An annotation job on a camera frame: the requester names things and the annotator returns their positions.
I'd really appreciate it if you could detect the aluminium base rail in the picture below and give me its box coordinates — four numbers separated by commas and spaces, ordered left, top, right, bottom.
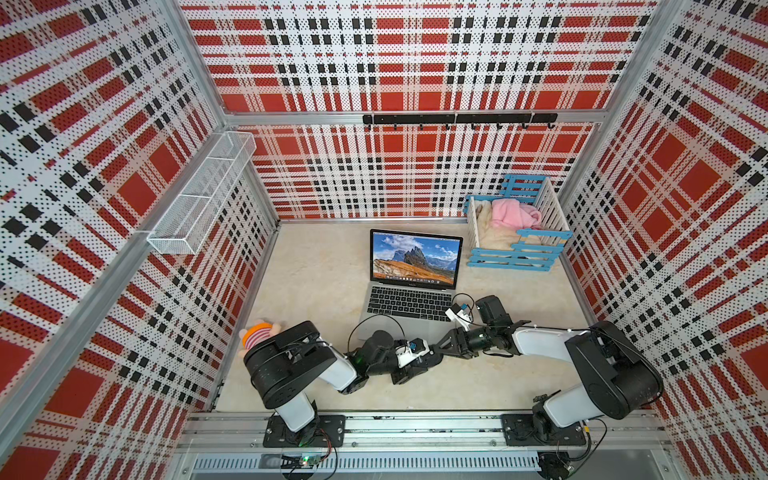
168, 411, 683, 479

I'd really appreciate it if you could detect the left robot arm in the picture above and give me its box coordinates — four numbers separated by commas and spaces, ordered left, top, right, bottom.
239, 321, 443, 436

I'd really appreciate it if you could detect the black hook rail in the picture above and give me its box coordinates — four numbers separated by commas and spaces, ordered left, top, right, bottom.
362, 112, 558, 127

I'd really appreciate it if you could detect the beige cloth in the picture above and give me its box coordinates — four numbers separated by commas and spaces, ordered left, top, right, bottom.
475, 200, 537, 250

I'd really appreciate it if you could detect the silver laptop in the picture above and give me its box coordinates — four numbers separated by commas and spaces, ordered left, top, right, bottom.
353, 229, 463, 344

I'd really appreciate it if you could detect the pink cloth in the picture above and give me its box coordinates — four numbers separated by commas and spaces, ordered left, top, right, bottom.
491, 198, 542, 230

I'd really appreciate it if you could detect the green circuit board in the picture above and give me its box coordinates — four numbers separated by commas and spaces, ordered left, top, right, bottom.
280, 454, 327, 470

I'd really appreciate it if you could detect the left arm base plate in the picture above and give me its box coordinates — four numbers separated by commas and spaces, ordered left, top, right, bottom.
262, 415, 347, 448

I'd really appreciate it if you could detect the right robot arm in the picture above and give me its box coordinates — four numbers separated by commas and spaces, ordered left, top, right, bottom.
430, 295, 664, 436

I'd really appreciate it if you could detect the cartoon face plush toy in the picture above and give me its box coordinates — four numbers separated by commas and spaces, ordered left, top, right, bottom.
238, 320, 282, 359

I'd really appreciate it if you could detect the white wire mesh shelf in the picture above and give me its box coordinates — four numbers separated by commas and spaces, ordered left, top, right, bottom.
148, 131, 255, 255

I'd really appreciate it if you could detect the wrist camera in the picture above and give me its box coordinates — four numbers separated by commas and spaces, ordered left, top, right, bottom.
395, 338, 430, 368
445, 303, 474, 331

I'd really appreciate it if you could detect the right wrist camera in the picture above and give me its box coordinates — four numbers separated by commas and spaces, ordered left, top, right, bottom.
445, 303, 474, 331

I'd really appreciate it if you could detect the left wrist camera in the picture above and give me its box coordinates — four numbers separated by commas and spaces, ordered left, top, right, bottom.
395, 338, 430, 368

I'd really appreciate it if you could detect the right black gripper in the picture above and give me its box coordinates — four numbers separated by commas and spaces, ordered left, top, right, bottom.
433, 324, 495, 359

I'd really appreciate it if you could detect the blue white storage crate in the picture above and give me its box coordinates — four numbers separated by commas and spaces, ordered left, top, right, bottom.
464, 174, 572, 272

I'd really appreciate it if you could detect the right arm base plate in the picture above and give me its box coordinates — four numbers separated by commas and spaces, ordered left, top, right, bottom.
500, 413, 588, 447

